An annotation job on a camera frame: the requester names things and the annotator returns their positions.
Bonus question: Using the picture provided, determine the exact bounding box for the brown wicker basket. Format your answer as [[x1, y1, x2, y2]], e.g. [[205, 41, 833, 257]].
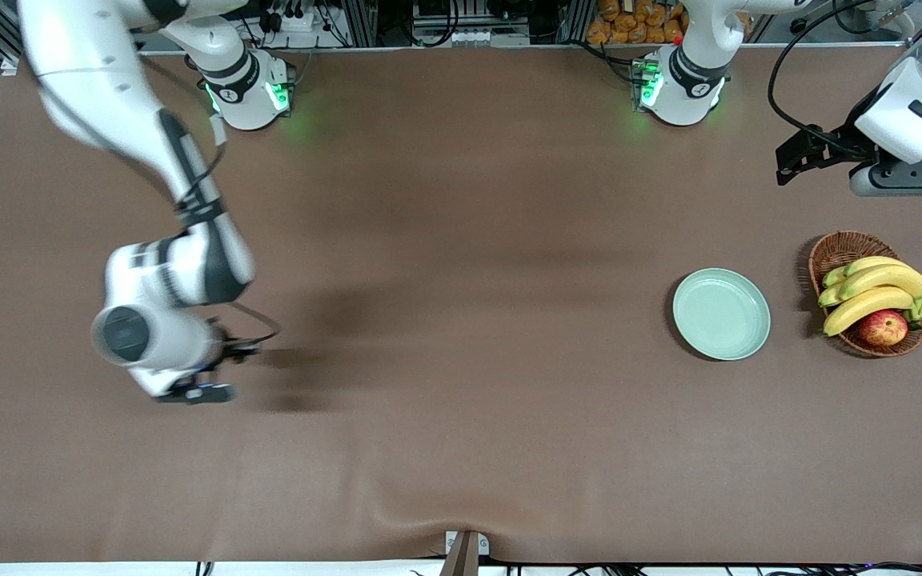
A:
[[808, 230, 922, 358]]

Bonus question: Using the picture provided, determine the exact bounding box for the light green round plate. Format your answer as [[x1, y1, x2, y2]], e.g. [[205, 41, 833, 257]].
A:
[[672, 267, 772, 362]]

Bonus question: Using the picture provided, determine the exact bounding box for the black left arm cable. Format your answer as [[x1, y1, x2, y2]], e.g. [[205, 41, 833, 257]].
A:
[[767, 0, 878, 157]]

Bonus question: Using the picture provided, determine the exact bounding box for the white power strip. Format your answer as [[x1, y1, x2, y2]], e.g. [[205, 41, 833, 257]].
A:
[[265, 8, 326, 34]]

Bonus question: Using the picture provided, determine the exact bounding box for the black floor cable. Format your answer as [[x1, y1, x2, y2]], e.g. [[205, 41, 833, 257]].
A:
[[565, 562, 922, 576]]

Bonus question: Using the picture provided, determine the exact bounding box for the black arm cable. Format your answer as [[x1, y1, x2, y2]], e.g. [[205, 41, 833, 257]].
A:
[[173, 112, 282, 346], [767, 0, 878, 157]]

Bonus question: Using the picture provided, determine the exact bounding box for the brown table cloth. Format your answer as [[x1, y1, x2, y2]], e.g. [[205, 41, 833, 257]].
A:
[[0, 44, 922, 565]]

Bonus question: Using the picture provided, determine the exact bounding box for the aluminium frame strut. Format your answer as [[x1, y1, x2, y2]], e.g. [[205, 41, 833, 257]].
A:
[[345, 0, 378, 47]]

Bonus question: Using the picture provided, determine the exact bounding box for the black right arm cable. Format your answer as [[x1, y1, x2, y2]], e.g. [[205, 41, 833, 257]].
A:
[[173, 112, 282, 346]]

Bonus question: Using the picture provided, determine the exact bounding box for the white terminal block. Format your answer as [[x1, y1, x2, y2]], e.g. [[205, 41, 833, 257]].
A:
[[441, 28, 531, 47]]

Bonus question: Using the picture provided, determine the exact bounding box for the bag of orange bread rolls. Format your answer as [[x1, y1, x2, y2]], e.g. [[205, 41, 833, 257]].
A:
[[587, 0, 690, 46]]

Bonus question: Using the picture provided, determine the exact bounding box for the red yellow apple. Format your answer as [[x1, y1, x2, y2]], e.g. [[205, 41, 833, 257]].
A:
[[858, 309, 909, 348]]

